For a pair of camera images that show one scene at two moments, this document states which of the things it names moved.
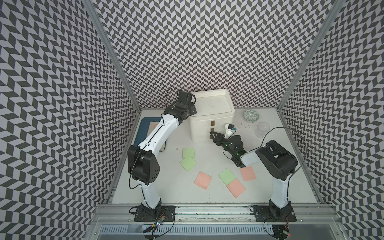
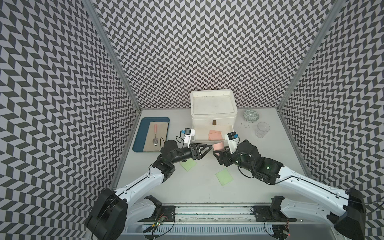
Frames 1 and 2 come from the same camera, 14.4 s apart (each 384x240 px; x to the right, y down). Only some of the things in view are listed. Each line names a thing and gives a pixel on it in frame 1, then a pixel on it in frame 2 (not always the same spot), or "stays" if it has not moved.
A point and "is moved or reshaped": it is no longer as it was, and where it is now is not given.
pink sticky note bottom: x=236 y=188 → x=219 y=146
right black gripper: x=218 y=139 → x=224 y=155
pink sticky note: x=247 y=173 is moved or reshaped
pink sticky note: x=202 y=180 is moved or reshaped
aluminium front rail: x=217 y=215 stays
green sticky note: x=226 y=176 stays
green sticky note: x=188 y=163 stays
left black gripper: x=193 y=111 → x=195 y=152
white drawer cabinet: x=215 y=109 stays
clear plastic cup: x=262 y=128 stays
